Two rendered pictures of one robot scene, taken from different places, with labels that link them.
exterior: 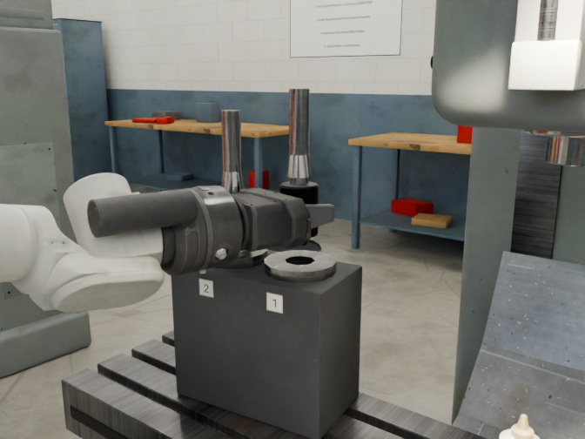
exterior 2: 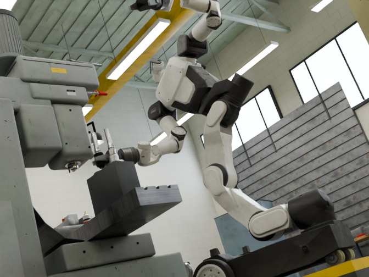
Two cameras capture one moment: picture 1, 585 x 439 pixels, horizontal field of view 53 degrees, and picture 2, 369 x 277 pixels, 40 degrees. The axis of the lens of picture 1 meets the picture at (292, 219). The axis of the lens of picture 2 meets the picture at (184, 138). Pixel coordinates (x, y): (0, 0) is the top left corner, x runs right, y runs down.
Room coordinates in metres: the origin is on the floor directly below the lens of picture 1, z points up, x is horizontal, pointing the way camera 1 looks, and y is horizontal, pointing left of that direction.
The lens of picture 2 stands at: (2.87, 0.74, 0.35)
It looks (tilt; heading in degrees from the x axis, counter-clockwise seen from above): 20 degrees up; 188
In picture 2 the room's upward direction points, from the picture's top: 18 degrees counter-clockwise
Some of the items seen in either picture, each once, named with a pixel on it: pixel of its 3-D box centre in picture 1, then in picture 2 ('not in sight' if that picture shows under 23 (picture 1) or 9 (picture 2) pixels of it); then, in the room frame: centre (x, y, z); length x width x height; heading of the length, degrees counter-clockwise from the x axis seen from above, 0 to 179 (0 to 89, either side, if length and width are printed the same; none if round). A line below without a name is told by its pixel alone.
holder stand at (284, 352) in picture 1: (266, 327); (114, 187); (0.72, 0.03, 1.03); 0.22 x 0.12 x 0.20; 60
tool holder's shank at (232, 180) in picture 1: (231, 154); (108, 139); (0.74, 0.08, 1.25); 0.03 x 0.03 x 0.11
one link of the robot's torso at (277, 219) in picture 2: not in sight; (275, 222); (0.40, 0.66, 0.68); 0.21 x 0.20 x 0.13; 71
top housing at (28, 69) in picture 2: not in sight; (51, 82); (0.49, -0.24, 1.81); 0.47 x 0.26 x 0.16; 143
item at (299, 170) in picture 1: (299, 137); (95, 143); (0.69, -0.01, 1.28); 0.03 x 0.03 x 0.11
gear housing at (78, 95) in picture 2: not in sight; (51, 103); (0.51, -0.26, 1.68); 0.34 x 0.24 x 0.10; 143
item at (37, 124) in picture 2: not in sight; (32, 137); (0.63, -0.35, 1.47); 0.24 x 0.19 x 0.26; 53
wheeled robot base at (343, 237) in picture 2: not in sight; (276, 242); (0.39, 0.64, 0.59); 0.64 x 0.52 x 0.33; 71
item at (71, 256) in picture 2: not in sight; (95, 259); (0.48, -0.23, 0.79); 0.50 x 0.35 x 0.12; 143
